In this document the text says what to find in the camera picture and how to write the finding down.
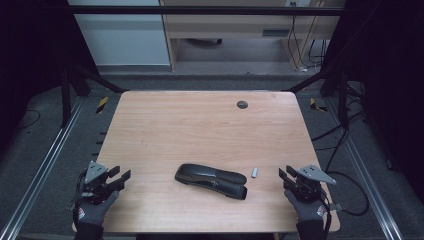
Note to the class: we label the black chair base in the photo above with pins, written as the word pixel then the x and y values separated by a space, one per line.
pixel 203 41

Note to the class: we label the person's left hand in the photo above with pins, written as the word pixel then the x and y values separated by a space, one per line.
pixel 91 213

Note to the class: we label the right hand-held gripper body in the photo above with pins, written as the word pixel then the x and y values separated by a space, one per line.
pixel 313 173

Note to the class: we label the grey tape tab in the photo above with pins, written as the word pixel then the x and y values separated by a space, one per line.
pixel 72 207
pixel 337 207

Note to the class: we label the black curtain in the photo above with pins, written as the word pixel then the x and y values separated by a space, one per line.
pixel 30 50
pixel 393 66

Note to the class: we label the black horizontal frame bar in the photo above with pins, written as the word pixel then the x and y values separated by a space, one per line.
pixel 200 10

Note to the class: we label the black stapler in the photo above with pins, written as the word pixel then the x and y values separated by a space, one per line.
pixel 210 181

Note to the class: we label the white cabinet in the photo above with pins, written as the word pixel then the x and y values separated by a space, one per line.
pixel 123 40

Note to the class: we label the silver staple strip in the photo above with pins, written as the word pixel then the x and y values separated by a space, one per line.
pixel 254 172

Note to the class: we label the grey round table grommet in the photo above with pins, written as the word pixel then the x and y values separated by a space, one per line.
pixel 242 104

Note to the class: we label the black metal stand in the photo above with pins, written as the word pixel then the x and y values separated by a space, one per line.
pixel 343 100
pixel 65 100

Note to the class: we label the yellow black tape strip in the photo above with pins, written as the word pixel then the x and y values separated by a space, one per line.
pixel 102 105
pixel 313 104

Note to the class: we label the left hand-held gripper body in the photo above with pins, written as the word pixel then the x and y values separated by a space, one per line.
pixel 95 171

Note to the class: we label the light wooden desk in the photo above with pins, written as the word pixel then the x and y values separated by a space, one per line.
pixel 230 25

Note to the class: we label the aluminium floor rail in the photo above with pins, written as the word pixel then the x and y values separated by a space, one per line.
pixel 360 166
pixel 50 153

